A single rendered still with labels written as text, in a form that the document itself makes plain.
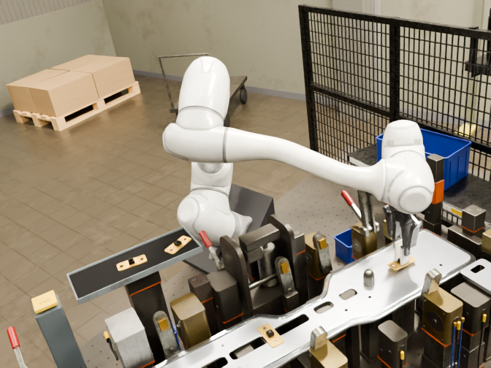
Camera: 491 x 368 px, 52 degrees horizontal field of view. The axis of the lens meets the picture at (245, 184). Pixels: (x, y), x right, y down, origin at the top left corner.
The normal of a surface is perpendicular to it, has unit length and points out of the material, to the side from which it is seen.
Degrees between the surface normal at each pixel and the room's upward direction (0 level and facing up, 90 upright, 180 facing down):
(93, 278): 0
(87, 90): 90
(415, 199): 91
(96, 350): 0
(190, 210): 47
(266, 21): 90
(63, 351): 90
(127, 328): 0
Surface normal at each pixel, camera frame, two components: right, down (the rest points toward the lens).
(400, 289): -0.14, -0.87
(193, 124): -0.14, -0.22
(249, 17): -0.65, 0.44
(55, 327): 0.48, 0.36
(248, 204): -0.55, -0.36
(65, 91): 0.78, 0.20
